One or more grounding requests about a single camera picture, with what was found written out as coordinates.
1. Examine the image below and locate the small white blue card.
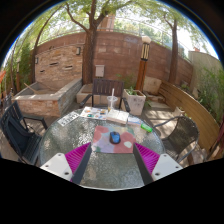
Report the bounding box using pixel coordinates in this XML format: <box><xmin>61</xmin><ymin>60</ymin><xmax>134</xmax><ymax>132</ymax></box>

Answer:
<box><xmin>127</xmin><ymin>115</ymin><xmax>143</xmax><ymax>127</ymax></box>

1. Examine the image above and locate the blue and black computer mouse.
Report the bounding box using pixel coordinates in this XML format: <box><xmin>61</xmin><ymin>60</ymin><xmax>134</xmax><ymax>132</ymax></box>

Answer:
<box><xmin>109</xmin><ymin>130</ymin><xmax>122</xmax><ymax>145</ymax></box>

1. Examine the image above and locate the thick forked tree trunk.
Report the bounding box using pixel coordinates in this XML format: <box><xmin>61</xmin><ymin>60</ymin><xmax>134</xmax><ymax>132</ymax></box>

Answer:
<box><xmin>64</xmin><ymin>0</ymin><xmax>118</xmax><ymax>85</ymax></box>

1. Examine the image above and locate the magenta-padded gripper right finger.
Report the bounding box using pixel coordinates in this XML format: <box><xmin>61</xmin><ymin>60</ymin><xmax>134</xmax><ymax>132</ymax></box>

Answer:
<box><xmin>133</xmin><ymin>142</ymin><xmax>184</xmax><ymax>186</ymax></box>

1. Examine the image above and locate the slender straight tree trunk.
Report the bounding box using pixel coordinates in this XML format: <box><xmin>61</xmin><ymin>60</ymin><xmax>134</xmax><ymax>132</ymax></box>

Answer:
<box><xmin>163</xmin><ymin>13</ymin><xmax>181</xmax><ymax>85</ymax></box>

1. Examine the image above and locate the thin leaning tree trunk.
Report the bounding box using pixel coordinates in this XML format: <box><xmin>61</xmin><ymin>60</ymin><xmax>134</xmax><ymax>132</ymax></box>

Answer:
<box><xmin>31</xmin><ymin>13</ymin><xmax>54</xmax><ymax>84</ymax></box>

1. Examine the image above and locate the grey wall utility box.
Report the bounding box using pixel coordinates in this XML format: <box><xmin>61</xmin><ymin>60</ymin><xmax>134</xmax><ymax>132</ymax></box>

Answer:
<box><xmin>95</xmin><ymin>64</ymin><xmax>106</xmax><ymax>78</ymax></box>

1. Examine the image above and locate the curved wooden bench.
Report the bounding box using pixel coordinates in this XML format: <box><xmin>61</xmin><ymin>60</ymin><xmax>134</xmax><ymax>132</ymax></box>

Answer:
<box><xmin>158</xmin><ymin>79</ymin><xmax>224</xmax><ymax>161</ymax></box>

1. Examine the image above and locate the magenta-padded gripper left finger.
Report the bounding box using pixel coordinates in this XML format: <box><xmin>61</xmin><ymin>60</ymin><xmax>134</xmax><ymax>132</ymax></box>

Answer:
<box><xmin>39</xmin><ymin>142</ymin><xmax>93</xmax><ymax>185</ymax></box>

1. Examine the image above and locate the dark wooden slatted chair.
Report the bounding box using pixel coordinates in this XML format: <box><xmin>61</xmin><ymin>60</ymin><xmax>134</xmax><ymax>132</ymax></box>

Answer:
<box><xmin>79</xmin><ymin>78</ymin><xmax>132</xmax><ymax>113</ymax></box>

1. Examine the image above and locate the white open book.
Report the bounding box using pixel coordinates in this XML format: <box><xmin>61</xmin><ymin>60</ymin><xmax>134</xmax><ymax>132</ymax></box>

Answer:
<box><xmin>105</xmin><ymin>108</ymin><xmax>130</xmax><ymax>125</ymax></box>

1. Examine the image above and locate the white square planter box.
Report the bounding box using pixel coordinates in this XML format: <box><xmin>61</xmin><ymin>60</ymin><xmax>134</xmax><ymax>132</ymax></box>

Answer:
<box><xmin>121</xmin><ymin>88</ymin><xmax>147</xmax><ymax>117</ymax></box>

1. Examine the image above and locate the small green packet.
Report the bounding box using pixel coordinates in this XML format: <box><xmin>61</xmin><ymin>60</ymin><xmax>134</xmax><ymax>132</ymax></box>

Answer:
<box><xmin>140</xmin><ymin>123</ymin><xmax>154</xmax><ymax>133</ymax></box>

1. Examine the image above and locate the black slatted armchair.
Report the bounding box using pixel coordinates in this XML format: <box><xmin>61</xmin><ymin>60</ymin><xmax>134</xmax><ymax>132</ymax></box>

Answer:
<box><xmin>0</xmin><ymin>100</ymin><xmax>49</xmax><ymax>166</ymax></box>

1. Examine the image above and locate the dark metal mesh chair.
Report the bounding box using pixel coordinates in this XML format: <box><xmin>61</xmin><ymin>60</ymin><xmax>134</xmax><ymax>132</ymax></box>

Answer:
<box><xmin>153</xmin><ymin>115</ymin><xmax>200</xmax><ymax>164</ymax></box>

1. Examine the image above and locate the white license plate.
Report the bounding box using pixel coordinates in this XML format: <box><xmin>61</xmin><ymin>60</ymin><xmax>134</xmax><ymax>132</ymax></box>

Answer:
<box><xmin>57</xmin><ymin>110</ymin><xmax>81</xmax><ymax>127</ymax></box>

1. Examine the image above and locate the clear plastic cup with straw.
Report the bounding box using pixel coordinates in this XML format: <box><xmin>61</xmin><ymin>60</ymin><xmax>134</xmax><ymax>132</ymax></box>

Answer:
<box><xmin>106</xmin><ymin>87</ymin><xmax>119</xmax><ymax>113</ymax></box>

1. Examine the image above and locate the wooden garden lamp post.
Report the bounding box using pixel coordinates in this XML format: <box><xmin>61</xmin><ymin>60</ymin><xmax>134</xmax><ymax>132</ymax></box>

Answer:
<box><xmin>134</xmin><ymin>35</ymin><xmax>152</xmax><ymax>93</ymax></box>

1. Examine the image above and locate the stone raised garden bed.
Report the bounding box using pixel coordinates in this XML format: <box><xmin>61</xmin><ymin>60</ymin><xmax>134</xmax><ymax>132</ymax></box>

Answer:
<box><xmin>13</xmin><ymin>77</ymin><xmax>83</xmax><ymax>118</ymax></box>

